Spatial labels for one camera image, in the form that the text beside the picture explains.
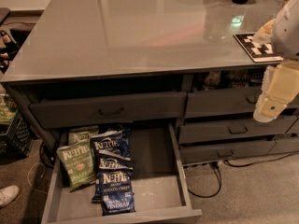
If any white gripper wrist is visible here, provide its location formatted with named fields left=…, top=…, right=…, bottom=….
left=252, top=19, right=299, bottom=122

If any green jalapeno chip bag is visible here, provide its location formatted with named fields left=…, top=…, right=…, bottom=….
left=56, top=139, right=96, bottom=191

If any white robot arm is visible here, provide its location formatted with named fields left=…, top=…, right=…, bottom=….
left=253, top=0, right=299, bottom=123

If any grey top right drawer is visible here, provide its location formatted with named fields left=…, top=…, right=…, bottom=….
left=184, top=85, right=299, bottom=119

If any grey middle right drawer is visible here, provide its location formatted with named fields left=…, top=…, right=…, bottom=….
left=178, top=116, right=297, bottom=144

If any grey bottom right drawer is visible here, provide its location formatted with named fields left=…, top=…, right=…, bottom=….
left=180, top=140, right=276, bottom=165

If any open grey middle drawer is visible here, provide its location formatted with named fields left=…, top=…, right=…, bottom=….
left=41, top=124, right=202, bottom=224

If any rear blue chip bag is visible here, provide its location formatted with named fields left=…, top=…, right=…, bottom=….
left=92, top=131, right=131, bottom=160

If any grey cabinet with counter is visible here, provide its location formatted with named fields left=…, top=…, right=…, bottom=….
left=2, top=0, right=298, bottom=154

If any middle blue chip bag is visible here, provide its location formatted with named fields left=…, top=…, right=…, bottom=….
left=92, top=156, right=133, bottom=203

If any front blue vinegar chip bag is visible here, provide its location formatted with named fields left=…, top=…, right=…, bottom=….
left=99, top=169, right=135, bottom=216

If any grey top left drawer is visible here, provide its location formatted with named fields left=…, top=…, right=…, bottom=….
left=30, top=91, right=186, bottom=129

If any green bag in crate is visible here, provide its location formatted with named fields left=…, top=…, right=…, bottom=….
left=0, top=94, right=18, bottom=125

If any black white fiducial marker board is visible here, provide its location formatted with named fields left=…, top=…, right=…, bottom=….
left=234, top=33, right=283, bottom=63

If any black plastic crate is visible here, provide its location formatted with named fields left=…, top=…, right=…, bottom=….
left=0, top=111, right=34, bottom=158

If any white shoe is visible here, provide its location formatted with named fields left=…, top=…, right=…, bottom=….
left=0, top=185, right=20, bottom=208

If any black power cable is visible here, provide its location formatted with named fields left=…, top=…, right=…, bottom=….
left=186, top=151, right=299, bottom=199

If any thin white cable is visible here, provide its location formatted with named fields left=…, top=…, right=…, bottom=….
left=26, top=161, right=50, bottom=195

